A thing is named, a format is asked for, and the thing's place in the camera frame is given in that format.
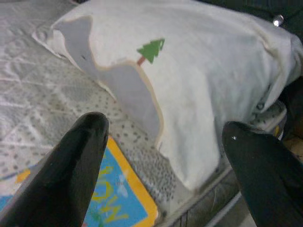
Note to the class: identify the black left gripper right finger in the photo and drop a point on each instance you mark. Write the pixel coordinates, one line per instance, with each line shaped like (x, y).
(272, 177)

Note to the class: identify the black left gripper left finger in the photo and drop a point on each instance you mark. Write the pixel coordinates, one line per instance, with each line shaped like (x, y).
(64, 177)

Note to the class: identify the white pillow with tree print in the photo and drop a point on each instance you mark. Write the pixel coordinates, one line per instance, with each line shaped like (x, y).
(201, 94)

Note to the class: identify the blue yellow-edged children's book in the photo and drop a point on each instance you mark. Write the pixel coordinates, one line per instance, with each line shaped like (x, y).
(127, 196)

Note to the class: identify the grey quilted mattress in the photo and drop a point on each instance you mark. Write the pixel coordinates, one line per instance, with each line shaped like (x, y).
(47, 94)

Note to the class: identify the black tufted headboard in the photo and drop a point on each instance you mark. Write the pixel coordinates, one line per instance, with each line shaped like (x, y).
(291, 9)

